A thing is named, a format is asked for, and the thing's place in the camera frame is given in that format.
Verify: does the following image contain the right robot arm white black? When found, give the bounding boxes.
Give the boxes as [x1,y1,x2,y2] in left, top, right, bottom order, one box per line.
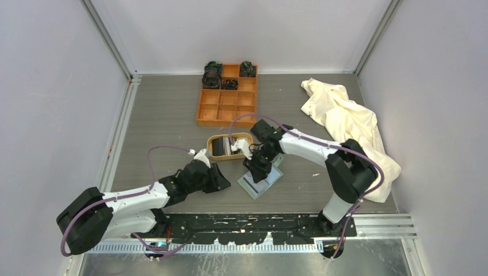
[243,120,380,236]

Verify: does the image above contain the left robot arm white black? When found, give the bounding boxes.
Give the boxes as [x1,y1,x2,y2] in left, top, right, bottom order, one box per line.
[56,160,231,256]

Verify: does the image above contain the cream cloth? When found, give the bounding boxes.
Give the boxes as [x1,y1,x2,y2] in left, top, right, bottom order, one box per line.
[301,78,401,203]

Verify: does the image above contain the stack of cards in tray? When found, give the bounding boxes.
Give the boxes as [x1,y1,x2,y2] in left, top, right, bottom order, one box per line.
[211,136,233,157]

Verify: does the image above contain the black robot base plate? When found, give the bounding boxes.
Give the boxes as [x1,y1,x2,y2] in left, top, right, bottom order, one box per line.
[140,213,357,245]

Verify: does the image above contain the large dark rolled belt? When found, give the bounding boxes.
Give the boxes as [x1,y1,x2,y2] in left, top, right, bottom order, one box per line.
[201,61,223,89]

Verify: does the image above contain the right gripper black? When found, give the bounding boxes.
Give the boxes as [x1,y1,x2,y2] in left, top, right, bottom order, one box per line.
[243,145,279,183]

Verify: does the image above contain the slotted cable duct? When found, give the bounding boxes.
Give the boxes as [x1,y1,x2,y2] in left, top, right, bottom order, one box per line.
[88,240,323,254]

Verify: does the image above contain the orange compartment organizer tray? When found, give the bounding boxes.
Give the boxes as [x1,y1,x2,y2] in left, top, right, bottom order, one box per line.
[196,63,258,128]

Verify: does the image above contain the tan oval card tray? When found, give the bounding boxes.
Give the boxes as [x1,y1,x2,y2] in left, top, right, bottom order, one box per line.
[207,132,253,161]

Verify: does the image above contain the small dark rolled belt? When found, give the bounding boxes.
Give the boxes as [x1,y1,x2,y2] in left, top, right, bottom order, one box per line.
[239,61,257,78]

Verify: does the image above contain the green card holder wallet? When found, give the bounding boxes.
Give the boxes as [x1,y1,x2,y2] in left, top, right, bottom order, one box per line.
[237,155,284,200]

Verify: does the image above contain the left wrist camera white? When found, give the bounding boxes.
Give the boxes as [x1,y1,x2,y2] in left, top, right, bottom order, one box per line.
[188,148,211,168]

